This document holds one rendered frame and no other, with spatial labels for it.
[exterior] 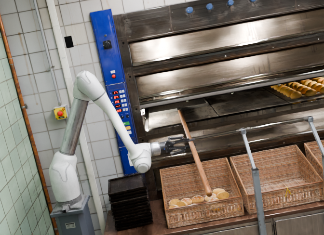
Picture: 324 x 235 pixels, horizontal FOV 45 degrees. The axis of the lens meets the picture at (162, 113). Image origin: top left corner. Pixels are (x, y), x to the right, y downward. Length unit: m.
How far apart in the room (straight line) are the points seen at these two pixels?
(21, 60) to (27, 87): 0.21
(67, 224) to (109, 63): 1.21
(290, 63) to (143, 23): 1.18
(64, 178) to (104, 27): 1.17
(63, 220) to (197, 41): 1.60
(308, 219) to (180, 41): 1.59
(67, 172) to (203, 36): 1.43
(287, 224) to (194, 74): 1.28
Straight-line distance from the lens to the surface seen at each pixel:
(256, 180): 2.72
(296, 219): 3.00
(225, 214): 2.90
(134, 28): 3.03
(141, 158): 2.42
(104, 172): 3.26
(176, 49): 3.02
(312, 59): 3.28
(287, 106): 3.28
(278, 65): 3.19
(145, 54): 3.02
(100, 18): 3.00
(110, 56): 3.00
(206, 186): 1.94
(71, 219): 2.54
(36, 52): 3.13
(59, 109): 3.08
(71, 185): 2.47
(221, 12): 3.08
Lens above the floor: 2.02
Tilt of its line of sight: 14 degrees down
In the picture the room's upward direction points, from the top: 10 degrees counter-clockwise
